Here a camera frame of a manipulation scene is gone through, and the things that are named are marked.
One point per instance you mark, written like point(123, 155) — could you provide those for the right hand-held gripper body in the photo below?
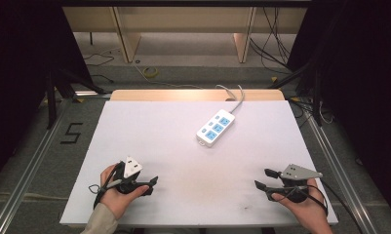
point(297, 182)

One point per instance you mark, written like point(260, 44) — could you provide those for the white table cover board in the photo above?
point(183, 169)

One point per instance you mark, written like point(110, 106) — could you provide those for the black curtain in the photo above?
point(362, 91)
point(24, 81)

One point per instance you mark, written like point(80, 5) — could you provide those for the person's left hand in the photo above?
point(118, 198)

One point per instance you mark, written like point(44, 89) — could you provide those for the aluminium floor rail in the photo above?
point(342, 169)
point(24, 172)

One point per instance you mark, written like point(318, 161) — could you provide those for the yellow tape roll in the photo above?
point(150, 72)

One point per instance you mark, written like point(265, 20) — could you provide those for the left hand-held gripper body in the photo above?
point(128, 177)

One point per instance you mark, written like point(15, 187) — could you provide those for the black metal stand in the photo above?
point(308, 87)
point(63, 91)

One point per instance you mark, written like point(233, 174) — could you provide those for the person's right hand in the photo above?
point(305, 208)

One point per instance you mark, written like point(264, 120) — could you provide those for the light wooden desk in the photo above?
point(183, 22)

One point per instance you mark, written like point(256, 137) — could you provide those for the white power strip blue sockets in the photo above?
point(215, 127)

